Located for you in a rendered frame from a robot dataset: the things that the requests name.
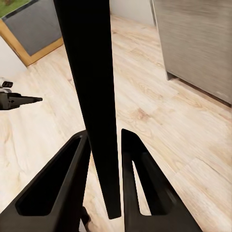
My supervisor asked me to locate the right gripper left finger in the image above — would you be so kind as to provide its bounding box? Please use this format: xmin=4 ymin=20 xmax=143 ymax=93
xmin=0 ymin=129 xmax=91 ymax=232

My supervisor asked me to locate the poster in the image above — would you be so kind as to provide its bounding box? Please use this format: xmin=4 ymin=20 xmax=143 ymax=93
xmin=53 ymin=0 xmax=121 ymax=219

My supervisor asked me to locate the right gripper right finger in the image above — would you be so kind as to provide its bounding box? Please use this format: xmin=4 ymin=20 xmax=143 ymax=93
xmin=121 ymin=129 xmax=203 ymax=232

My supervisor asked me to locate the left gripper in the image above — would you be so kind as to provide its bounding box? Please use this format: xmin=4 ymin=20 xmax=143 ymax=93
xmin=0 ymin=92 xmax=43 ymax=111

